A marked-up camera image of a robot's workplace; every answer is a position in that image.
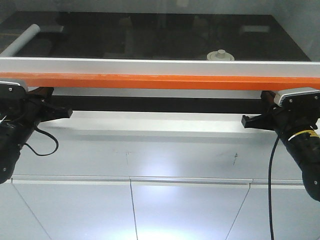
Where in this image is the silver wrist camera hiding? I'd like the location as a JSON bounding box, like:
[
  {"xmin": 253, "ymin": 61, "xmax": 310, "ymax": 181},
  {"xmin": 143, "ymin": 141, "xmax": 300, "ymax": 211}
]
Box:
[
  {"xmin": 0, "ymin": 78, "xmax": 29, "ymax": 92},
  {"xmin": 273, "ymin": 87, "xmax": 320, "ymax": 118}
]

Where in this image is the glass jar with beige lid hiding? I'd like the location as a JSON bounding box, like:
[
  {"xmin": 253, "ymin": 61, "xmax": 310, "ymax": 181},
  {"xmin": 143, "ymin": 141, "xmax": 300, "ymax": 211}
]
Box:
[{"xmin": 206, "ymin": 49, "xmax": 235, "ymax": 61}]

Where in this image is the black right camera cable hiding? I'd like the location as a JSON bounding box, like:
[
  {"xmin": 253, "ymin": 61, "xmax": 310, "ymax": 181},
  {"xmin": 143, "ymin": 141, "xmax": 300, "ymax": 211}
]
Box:
[{"xmin": 267, "ymin": 134, "xmax": 280, "ymax": 240}]

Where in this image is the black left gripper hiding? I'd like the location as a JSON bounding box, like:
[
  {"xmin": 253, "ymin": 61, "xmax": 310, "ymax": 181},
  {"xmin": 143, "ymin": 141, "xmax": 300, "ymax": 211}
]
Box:
[{"xmin": 14, "ymin": 87, "xmax": 73, "ymax": 124}]

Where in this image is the black left camera cable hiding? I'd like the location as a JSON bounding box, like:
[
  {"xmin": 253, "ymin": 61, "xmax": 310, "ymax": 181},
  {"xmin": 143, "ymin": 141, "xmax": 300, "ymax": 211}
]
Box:
[{"xmin": 22, "ymin": 124, "xmax": 59, "ymax": 157}]

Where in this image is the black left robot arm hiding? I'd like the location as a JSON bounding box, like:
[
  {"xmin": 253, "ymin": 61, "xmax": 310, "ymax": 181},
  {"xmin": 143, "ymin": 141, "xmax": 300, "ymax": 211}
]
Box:
[{"xmin": 0, "ymin": 84, "xmax": 73, "ymax": 184}]

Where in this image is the orange sash bar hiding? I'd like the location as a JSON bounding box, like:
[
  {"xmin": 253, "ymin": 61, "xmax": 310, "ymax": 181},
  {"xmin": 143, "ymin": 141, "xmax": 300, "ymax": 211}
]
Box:
[{"xmin": 0, "ymin": 72, "xmax": 320, "ymax": 91}]

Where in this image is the grey plastic tube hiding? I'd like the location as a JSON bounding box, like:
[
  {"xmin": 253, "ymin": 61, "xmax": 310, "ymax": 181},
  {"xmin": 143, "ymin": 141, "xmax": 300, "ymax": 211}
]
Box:
[{"xmin": 0, "ymin": 24, "xmax": 41, "ymax": 57}]

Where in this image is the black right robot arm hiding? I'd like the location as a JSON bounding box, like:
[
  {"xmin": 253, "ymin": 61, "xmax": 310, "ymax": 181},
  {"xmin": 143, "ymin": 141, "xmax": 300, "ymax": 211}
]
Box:
[{"xmin": 241, "ymin": 87, "xmax": 320, "ymax": 201}]

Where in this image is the black camera cable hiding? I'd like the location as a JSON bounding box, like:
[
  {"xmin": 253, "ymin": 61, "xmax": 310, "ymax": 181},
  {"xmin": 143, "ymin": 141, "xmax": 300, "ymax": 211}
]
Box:
[
  {"xmin": 22, "ymin": 124, "xmax": 59, "ymax": 157},
  {"xmin": 267, "ymin": 134, "xmax": 280, "ymax": 240}
]

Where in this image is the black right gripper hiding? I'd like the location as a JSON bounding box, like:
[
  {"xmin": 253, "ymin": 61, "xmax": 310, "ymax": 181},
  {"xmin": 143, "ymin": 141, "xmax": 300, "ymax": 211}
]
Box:
[{"xmin": 241, "ymin": 90, "xmax": 295, "ymax": 135}]

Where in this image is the white cabinet base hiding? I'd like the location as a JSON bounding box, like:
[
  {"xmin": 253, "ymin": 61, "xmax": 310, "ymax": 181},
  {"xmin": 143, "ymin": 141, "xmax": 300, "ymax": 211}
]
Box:
[{"xmin": 0, "ymin": 110, "xmax": 320, "ymax": 240}]

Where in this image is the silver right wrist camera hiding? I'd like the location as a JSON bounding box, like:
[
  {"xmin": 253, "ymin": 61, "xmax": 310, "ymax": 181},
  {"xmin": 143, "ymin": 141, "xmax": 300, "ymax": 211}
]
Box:
[{"xmin": 273, "ymin": 87, "xmax": 320, "ymax": 118}]

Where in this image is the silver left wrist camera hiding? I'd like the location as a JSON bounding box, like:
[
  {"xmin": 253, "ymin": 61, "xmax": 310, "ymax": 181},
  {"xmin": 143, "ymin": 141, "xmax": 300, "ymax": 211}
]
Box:
[{"xmin": 0, "ymin": 78, "xmax": 29, "ymax": 92}]

